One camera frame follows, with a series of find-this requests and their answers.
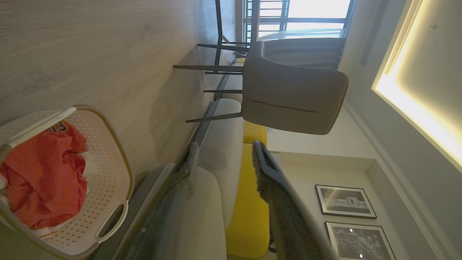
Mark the black framed building picture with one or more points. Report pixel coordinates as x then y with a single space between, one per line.
344 201

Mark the beige sofa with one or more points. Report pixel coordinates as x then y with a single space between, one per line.
213 173

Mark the white perforated laundry basket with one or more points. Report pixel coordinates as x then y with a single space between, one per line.
101 187

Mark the grey upholstered dining chair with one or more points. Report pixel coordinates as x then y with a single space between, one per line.
288 97
306 52

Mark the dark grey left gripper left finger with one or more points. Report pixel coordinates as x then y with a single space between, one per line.
169 216

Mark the black framed city picture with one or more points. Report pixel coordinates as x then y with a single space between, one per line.
359 242

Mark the red orange shirt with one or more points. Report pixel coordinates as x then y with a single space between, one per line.
43 180

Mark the yellow sofa cushion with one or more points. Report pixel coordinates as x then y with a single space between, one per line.
249 202

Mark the dark legged dining table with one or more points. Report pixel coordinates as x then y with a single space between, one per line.
219 32

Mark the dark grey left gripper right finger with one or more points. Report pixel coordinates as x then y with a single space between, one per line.
285 209

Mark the dark framed balcony window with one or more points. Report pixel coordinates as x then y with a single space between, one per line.
299 16

